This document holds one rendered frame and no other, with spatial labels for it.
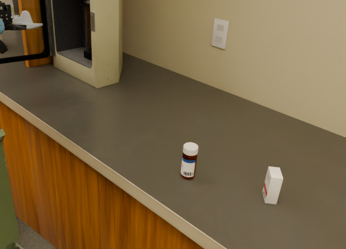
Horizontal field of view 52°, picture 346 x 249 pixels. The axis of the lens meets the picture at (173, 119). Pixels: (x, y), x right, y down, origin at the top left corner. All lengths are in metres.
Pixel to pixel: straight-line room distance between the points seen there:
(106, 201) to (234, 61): 0.76
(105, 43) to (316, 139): 0.84
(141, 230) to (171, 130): 0.33
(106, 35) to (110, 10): 0.09
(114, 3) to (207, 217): 0.88
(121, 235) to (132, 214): 0.12
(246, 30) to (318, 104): 0.39
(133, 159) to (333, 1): 0.80
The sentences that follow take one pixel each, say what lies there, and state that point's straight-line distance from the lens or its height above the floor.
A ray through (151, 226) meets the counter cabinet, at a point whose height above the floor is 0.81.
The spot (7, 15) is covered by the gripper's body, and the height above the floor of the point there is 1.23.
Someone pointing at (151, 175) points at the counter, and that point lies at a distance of 0.94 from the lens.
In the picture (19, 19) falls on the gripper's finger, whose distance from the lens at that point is 1.31.
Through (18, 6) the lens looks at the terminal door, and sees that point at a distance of 1.57.
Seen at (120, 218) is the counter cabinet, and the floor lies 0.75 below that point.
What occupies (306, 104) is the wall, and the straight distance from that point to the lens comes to 1.37.
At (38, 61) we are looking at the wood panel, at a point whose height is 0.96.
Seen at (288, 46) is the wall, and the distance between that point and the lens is 1.36.
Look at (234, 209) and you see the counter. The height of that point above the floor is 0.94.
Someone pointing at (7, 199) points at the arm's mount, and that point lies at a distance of 0.68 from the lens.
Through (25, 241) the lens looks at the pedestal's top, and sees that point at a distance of 0.80.
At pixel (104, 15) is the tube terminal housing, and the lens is 1.38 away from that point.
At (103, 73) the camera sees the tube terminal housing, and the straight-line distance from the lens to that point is 1.43.
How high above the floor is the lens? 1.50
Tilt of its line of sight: 28 degrees down
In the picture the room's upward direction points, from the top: 5 degrees clockwise
